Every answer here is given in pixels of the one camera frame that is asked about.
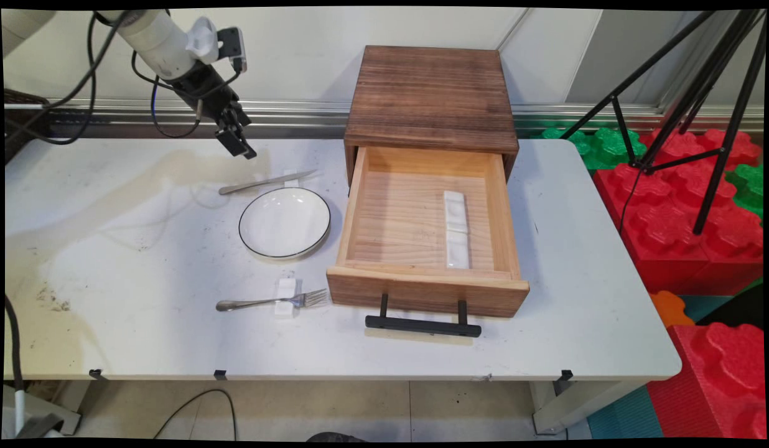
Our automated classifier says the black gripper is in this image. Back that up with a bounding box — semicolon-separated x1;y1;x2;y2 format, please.
172;61;258;161

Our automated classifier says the silver table knife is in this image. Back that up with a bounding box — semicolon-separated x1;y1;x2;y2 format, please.
218;169;319;196

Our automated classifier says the white plate with black rim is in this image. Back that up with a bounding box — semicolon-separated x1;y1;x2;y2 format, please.
238;187;332;260

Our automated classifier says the silver fork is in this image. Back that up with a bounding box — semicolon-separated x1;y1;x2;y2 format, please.
215;288;329;312

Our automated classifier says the light wooden drawer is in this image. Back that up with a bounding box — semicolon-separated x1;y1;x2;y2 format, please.
326;147;530;319

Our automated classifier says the dark wooden cabinet box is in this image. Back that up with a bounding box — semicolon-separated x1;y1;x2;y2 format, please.
343;45;520;187

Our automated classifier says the dark wicker basket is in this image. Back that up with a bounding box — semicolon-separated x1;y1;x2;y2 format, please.
4;88;50;165

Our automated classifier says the long white ceramic cutlery rest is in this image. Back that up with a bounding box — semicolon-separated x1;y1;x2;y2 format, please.
443;190;471;270

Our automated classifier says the green foam block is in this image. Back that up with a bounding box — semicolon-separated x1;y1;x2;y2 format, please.
725;163;765;218
541;126;647;172

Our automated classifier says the white table leg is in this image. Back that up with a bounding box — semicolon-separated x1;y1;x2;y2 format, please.
529;380;648;435

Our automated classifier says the large red foam block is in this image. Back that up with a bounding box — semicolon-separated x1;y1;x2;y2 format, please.
593;128;765;297

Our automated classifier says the orange foam piece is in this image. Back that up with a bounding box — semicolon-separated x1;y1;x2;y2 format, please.
650;291;697;329

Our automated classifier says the teal foam mat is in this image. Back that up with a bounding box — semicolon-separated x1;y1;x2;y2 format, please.
586;386;665;440

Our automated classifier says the black tripod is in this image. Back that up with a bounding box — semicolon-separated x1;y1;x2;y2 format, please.
559;9;768;236

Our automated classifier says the aluminium rail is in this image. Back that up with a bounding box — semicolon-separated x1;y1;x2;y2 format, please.
4;98;765;140

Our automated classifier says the black camera cable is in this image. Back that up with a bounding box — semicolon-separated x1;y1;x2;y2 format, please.
131;51;246;139

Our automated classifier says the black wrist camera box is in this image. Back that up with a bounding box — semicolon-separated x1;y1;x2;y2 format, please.
218;27;248;73

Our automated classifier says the white ribbed camera mount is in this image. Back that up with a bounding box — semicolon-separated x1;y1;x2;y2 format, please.
185;16;219;63

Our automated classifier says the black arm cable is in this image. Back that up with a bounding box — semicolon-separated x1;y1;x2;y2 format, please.
4;10;131;146

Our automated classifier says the black drawer handle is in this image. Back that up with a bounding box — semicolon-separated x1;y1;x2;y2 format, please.
365;293;483;338

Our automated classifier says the thin black floor cable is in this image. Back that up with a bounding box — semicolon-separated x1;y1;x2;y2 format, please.
153;390;238;441

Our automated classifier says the thick dark cable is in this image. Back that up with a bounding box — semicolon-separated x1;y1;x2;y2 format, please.
4;294;26;436

